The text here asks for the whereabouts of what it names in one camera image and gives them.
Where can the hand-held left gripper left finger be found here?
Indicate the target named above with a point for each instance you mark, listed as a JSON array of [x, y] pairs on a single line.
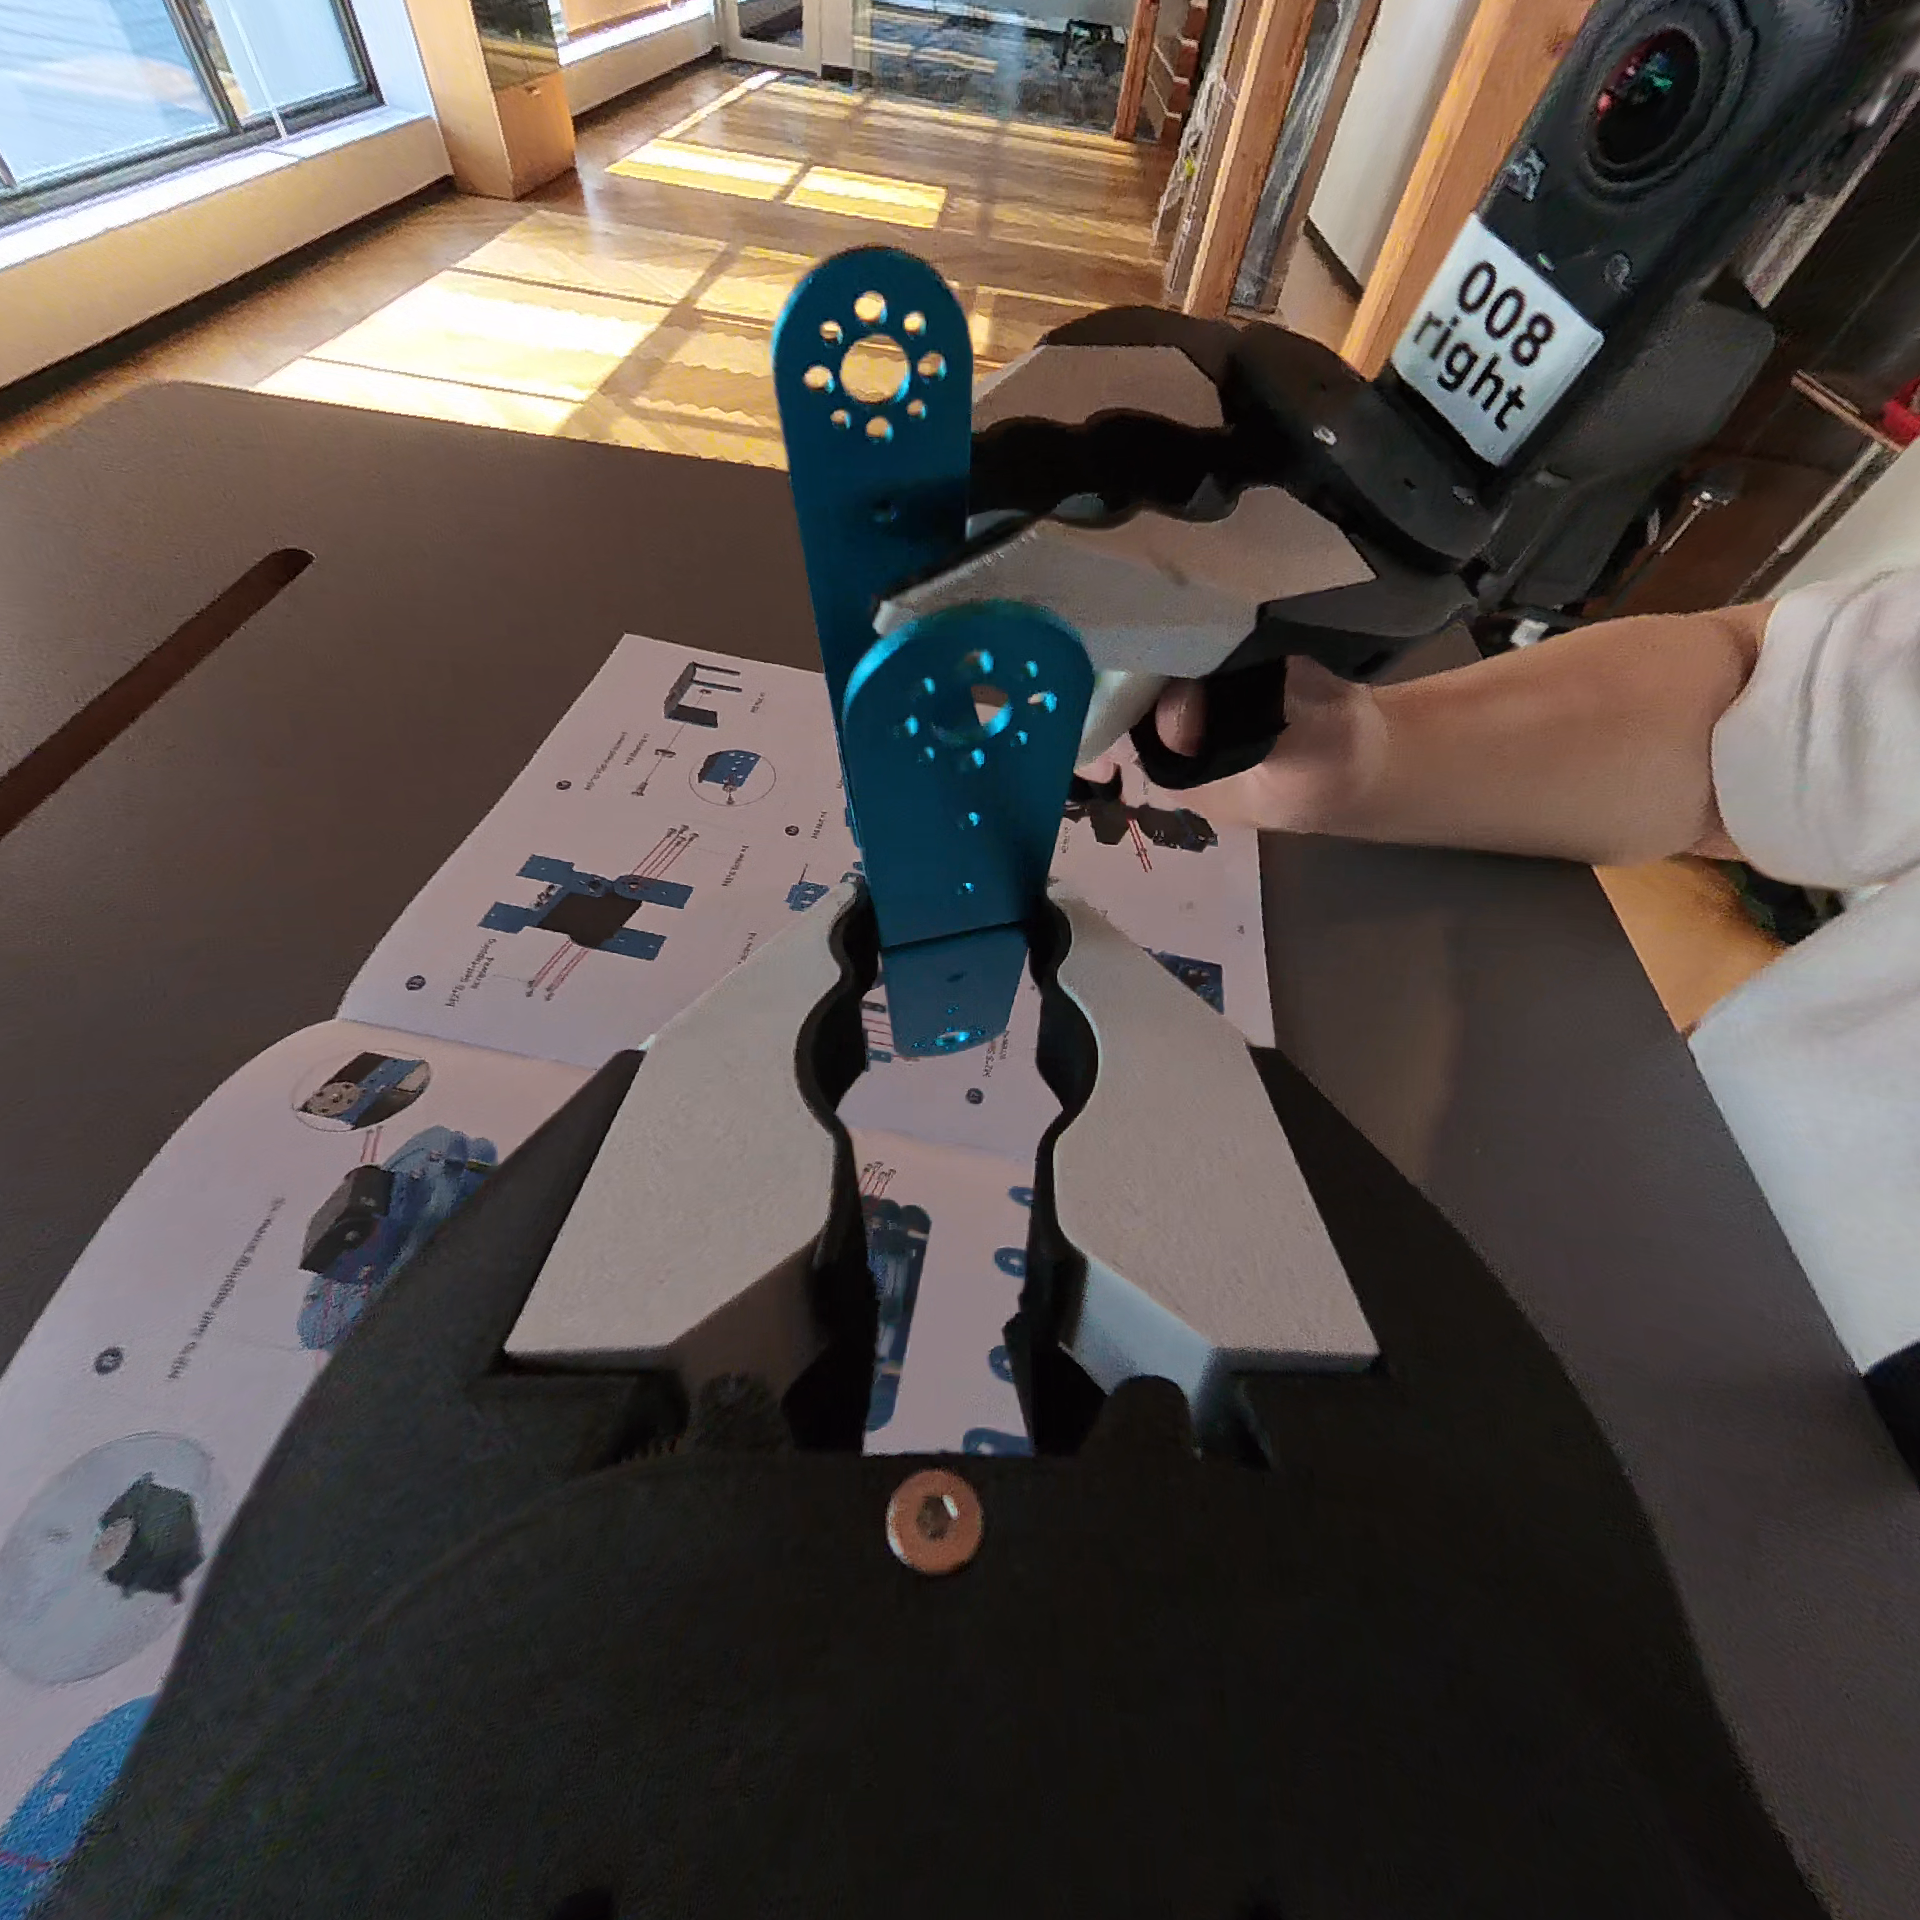
[[705, 1185]]

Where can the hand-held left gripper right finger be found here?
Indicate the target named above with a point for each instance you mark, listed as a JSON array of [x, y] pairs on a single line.
[[1184, 1185]]

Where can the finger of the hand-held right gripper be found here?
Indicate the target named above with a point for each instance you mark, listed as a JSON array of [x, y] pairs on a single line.
[[1184, 586], [1124, 377]]

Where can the blue metal U-shaped bracket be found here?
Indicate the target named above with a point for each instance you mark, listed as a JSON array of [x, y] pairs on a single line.
[[961, 841]]

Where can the person's right forearm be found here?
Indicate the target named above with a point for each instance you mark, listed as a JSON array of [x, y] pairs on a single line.
[[1576, 750]]

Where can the dark desk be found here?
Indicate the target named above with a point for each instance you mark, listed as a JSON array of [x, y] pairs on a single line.
[[300, 675]]

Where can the person's right hand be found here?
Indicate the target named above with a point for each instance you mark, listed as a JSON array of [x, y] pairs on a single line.
[[1318, 764]]

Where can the printed assembly instruction sheet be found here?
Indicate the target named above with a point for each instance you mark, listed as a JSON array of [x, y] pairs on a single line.
[[598, 811]]

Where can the person's white top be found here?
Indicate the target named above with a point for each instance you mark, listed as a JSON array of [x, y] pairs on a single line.
[[1829, 1126]]

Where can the wooden pillar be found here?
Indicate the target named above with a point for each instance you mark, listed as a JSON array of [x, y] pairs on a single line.
[[509, 106]]

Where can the large window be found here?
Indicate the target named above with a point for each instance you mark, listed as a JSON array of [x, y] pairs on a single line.
[[136, 77]]

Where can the wooden door frame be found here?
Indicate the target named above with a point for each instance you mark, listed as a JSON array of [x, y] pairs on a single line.
[[1259, 137]]

